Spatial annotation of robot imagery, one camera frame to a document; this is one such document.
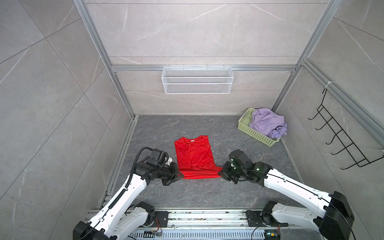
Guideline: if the green plastic basket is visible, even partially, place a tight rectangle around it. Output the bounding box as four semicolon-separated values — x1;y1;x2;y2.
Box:
237;107;280;148

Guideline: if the black wire hook rack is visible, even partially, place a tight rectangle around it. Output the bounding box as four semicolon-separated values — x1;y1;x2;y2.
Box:
308;89;384;170

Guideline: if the white wire mesh basket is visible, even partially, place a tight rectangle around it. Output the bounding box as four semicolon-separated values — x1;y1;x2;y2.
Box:
162;67;234;95

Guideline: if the red t-shirt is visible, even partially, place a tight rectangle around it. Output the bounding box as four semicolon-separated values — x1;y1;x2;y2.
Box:
174;136;222;180

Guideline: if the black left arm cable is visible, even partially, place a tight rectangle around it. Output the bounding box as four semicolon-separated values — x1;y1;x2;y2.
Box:
107;146;154;211

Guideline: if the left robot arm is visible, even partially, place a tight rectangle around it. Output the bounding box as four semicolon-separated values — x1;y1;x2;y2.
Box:
73;160;184;240

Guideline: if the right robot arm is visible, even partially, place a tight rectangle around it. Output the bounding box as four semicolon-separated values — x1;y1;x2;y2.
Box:
219;159;355;240

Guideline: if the purple t-shirt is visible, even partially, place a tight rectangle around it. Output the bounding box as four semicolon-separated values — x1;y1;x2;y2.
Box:
249;108;288;140

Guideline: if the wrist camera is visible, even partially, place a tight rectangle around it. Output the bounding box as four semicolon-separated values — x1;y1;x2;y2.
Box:
149;149;173;167
229;150;255;170

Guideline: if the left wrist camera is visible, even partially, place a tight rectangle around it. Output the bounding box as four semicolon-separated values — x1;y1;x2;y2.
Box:
149;149;173;167

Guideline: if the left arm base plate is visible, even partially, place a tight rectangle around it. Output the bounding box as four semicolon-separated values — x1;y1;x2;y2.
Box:
151;211;170;228

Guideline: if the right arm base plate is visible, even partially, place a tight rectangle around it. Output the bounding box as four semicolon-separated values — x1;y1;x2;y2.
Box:
245;210;289;227

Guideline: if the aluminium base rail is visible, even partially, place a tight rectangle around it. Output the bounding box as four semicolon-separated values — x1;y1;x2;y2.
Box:
86;208;331;240

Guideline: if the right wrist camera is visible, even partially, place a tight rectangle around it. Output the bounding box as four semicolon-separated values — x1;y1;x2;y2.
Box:
229;150;255;170

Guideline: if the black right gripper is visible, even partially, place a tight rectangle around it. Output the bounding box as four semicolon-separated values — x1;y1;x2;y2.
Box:
216;161;247;184

